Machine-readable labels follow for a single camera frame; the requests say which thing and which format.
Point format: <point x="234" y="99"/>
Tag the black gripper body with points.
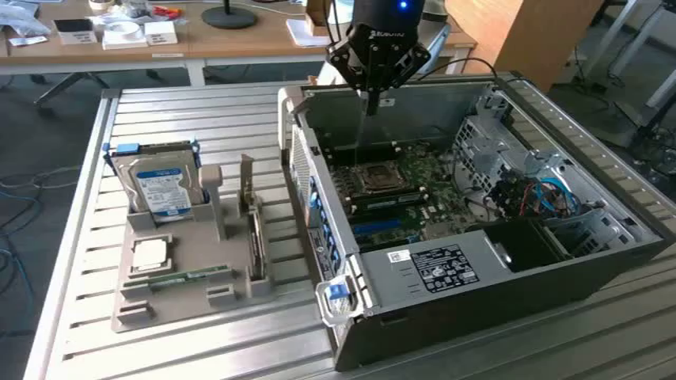
<point x="385" y="23"/>

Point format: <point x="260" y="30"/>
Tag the graphics card with metal bracket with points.
<point x="256" y="237"/>

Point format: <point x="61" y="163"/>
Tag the white paper stack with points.
<point x="302" y="37"/>

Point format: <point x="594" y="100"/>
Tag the brown cardboard box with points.
<point x="316" y="16"/>

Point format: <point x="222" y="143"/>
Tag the brown wooden cabinet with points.
<point x="528" y="39"/>

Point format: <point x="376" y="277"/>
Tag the black round lamp base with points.
<point x="229" y="19"/>

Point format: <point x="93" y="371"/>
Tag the silver metal drive cage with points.
<point x="490" y="158"/>

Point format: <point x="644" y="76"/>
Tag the metal CPU socket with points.
<point x="381" y="178"/>

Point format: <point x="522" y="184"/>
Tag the white labelled box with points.
<point x="160" y="35"/>

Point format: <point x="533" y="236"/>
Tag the installed dark RAM stick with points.
<point x="390" y="198"/>

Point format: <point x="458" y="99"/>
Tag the green motherboard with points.
<point x="437" y="198"/>

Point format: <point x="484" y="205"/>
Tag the blue expansion slot clip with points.
<point x="330" y="257"/>
<point x="316" y="204"/>
<point x="321" y="223"/>
<point x="326" y="240"/>

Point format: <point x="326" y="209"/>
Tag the flat white box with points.
<point x="124" y="42"/>

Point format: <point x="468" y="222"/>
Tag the blue expansion slot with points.
<point x="377" y="228"/>

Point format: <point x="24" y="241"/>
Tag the white tape roll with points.
<point x="112" y="28"/>

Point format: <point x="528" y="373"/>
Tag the white table leg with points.
<point x="662" y="89"/>

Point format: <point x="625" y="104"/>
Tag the hard disk with blue caddy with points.
<point x="158" y="190"/>

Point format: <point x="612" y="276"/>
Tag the white box black lid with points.
<point x="76" y="35"/>

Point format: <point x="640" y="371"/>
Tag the black caster leg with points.
<point x="68" y="89"/>

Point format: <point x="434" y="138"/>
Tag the grey power supply unit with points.
<point x="390" y="277"/>

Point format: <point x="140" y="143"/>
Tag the silver disk bay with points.
<point x="590" y="233"/>

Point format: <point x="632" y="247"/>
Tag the blue case latch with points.
<point x="337" y="293"/>

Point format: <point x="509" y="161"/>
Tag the white paper label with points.
<point x="26" y="40"/>

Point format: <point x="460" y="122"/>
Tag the grey plastic parts rack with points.
<point x="200" y="277"/>

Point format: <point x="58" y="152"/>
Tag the silver CPU chip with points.
<point x="150" y="255"/>

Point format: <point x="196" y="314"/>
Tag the clear plastic bag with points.
<point x="21" y="21"/>

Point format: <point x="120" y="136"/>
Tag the green RAM stick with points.
<point x="178" y="276"/>

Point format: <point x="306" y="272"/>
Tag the open black PC case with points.
<point x="474" y="316"/>

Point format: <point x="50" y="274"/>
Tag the wooden desk white frame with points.
<point x="237" y="43"/>

